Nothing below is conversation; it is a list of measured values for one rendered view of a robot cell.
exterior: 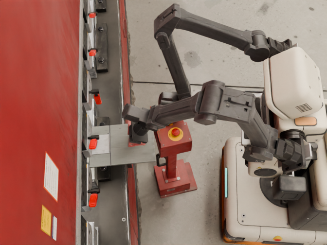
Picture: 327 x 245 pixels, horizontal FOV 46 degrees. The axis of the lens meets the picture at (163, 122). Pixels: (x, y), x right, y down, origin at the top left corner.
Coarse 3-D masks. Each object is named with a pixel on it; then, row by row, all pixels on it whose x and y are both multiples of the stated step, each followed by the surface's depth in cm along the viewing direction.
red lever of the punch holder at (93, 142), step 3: (93, 135) 137; (96, 135) 136; (90, 138) 136; (93, 138) 135; (96, 138) 136; (90, 141) 132; (93, 141) 131; (96, 141) 133; (90, 144) 129; (93, 144) 129; (96, 144) 132; (90, 147) 129; (93, 147) 129
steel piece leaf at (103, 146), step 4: (100, 136) 157; (104, 136) 157; (108, 136) 157; (100, 140) 156; (104, 140) 156; (108, 140) 156; (100, 144) 155; (104, 144) 155; (108, 144) 155; (96, 148) 154; (100, 148) 154; (104, 148) 154; (108, 148) 154; (92, 152) 153; (96, 152) 153; (100, 152) 153; (104, 152) 153; (108, 152) 153
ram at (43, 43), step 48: (0, 0) 65; (48, 0) 99; (0, 48) 64; (48, 48) 95; (0, 96) 62; (48, 96) 91; (0, 144) 60; (48, 144) 87; (0, 192) 58; (0, 240) 57; (48, 240) 80
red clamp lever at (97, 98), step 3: (93, 90) 147; (96, 90) 147; (93, 93) 148; (96, 93) 148; (96, 96) 150; (99, 96) 151; (96, 99) 151; (99, 99) 152; (96, 102) 153; (99, 102) 154
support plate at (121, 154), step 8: (96, 128) 159; (104, 128) 159; (112, 128) 159; (120, 128) 159; (112, 136) 157; (120, 136) 157; (128, 136) 157; (152, 136) 157; (112, 144) 155; (120, 144) 155; (152, 144) 155; (112, 152) 154; (120, 152) 153; (128, 152) 153; (136, 152) 153; (144, 152) 153; (152, 152) 153; (96, 160) 152; (104, 160) 152; (112, 160) 152; (120, 160) 152; (128, 160) 152; (136, 160) 152; (144, 160) 152; (152, 160) 152
